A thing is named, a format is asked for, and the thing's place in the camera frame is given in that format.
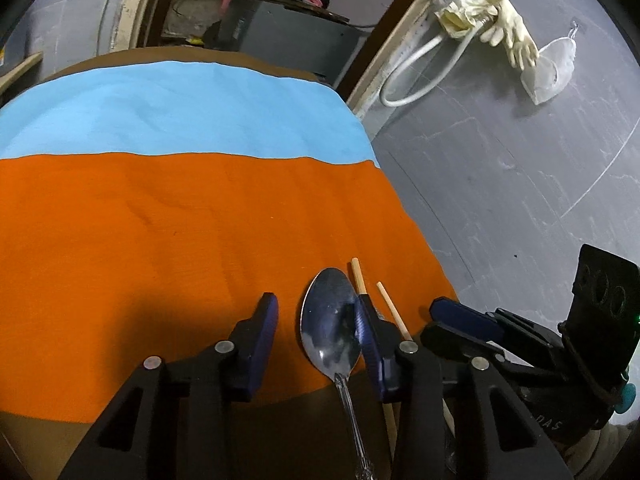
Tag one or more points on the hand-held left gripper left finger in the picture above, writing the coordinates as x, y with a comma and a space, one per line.
262, 340

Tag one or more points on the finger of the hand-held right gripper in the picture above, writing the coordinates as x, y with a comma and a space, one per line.
465, 320
460, 347

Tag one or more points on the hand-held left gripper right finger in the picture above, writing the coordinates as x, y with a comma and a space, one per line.
367, 347

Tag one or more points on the wooden chopstick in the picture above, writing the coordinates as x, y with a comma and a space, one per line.
357, 275
392, 310

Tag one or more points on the silver metal spoon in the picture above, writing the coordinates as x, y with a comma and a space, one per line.
327, 320

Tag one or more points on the blue orange brown striped cloth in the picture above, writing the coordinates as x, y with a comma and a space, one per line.
175, 200

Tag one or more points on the white face mask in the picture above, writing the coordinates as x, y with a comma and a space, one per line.
550, 72

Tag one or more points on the dark grey cabinet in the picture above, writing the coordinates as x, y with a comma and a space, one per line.
290, 40

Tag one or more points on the cream rubber gloves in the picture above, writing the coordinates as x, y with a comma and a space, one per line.
500, 20

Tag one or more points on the wooden shelf board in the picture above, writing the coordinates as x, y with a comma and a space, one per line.
20, 72

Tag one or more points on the wooden door frame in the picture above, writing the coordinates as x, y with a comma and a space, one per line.
385, 42

